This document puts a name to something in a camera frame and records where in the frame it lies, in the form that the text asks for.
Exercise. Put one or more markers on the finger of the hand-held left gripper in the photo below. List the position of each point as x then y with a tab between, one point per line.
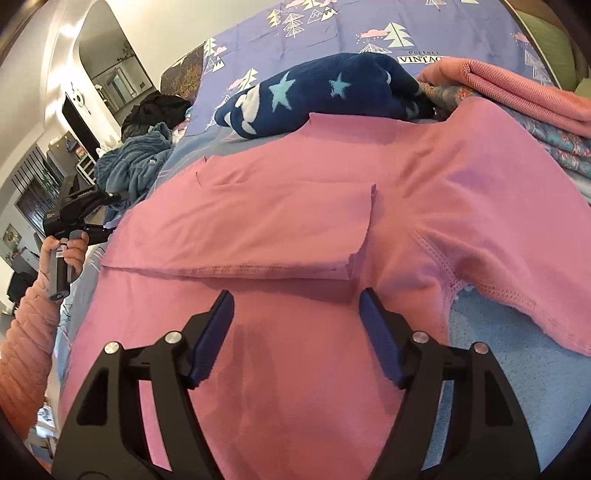
99	233
113	199

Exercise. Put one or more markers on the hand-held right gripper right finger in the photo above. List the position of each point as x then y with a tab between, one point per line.
379	332

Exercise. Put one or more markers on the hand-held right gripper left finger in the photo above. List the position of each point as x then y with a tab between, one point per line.
213	332

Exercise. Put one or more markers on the pink shirt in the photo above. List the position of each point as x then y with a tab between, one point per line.
277	221

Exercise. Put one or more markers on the person's left hand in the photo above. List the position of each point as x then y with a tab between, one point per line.
76	258

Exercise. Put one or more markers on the blue-grey fleece garment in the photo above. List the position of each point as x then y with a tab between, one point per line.
131	161

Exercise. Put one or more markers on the black television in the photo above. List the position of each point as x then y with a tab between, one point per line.
76	117

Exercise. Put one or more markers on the black cloth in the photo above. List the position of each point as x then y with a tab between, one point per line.
154	110

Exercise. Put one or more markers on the dark floral pillow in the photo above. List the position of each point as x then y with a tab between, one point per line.
182	76

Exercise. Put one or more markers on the blue striped blanket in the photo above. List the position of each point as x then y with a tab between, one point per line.
508	397

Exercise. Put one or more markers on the navy star print fleece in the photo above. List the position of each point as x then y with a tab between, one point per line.
314	92

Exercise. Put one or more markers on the grey folded cloth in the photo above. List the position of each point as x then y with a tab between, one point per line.
584	187

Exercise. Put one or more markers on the floral folded cloth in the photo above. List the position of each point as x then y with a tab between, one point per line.
549	136

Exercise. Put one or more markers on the purple tree-print pillow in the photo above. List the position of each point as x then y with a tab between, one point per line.
332	41

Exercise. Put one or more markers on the coral folded cloth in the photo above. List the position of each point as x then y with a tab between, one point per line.
508	87

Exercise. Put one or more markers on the green sofa cushion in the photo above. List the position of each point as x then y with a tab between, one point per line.
549	41

